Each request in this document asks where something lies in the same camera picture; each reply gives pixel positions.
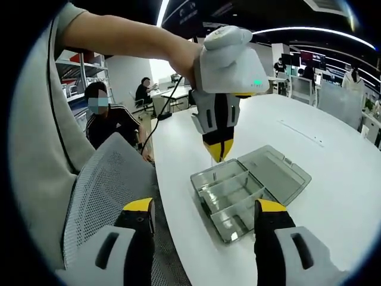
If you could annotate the person's left hand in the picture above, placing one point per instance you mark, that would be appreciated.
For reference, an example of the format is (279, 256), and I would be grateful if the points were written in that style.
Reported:
(189, 65)

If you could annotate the white desk with black legs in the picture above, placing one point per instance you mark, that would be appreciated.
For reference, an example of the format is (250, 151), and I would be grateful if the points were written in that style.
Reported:
(178, 92)

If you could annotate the grey desk partition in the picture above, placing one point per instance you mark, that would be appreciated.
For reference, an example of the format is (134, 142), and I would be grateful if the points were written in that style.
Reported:
(339, 104)

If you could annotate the potted green plant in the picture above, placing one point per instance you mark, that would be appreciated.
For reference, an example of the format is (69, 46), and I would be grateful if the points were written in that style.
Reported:
(369, 105)

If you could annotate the red wall display screen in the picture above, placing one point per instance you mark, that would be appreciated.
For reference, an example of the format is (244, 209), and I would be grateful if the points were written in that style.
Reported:
(312, 59)

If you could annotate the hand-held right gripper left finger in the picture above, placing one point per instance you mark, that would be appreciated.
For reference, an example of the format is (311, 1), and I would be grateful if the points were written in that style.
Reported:
(89, 256)

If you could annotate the clear grey guide fixture box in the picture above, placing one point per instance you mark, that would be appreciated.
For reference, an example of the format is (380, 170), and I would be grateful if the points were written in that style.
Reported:
(276, 175)

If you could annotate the white paper cup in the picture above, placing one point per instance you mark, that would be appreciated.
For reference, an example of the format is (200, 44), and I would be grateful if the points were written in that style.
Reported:
(365, 131)

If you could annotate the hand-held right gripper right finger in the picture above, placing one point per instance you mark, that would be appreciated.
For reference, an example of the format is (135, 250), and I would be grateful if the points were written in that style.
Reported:
(285, 259)

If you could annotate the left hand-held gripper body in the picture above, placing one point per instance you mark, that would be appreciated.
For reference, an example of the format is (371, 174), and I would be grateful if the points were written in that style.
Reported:
(229, 68)

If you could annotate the curved ceiling light strip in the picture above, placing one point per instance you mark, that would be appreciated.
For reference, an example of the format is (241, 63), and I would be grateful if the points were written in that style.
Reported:
(312, 27)
(162, 13)

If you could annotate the white office chair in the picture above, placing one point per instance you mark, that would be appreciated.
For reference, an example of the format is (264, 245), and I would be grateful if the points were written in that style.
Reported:
(302, 89)

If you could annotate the black hanging display panel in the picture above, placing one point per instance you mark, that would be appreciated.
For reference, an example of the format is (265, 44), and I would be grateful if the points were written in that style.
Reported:
(184, 15)

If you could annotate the grey mesh office chair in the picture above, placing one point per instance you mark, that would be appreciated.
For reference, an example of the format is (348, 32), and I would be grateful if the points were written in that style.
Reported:
(113, 178)

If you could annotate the clear plastic divider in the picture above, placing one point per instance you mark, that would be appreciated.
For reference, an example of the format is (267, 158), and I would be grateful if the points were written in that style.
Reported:
(212, 168)
(223, 184)
(238, 202)

